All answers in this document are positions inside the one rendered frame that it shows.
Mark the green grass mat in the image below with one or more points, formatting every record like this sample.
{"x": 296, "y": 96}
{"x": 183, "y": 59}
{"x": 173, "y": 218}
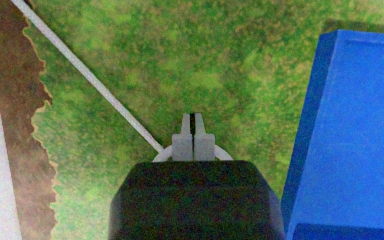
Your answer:
{"x": 243, "y": 64}

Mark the blue tray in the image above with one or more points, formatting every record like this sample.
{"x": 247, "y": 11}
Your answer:
{"x": 344, "y": 196}

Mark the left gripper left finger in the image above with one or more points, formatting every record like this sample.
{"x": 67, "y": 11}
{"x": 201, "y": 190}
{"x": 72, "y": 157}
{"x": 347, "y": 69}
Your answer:
{"x": 182, "y": 144}

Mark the grey ring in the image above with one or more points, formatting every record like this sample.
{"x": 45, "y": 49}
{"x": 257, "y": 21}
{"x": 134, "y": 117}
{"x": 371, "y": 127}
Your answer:
{"x": 167, "y": 152}

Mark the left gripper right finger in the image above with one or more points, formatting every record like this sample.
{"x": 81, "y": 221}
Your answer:
{"x": 203, "y": 144}

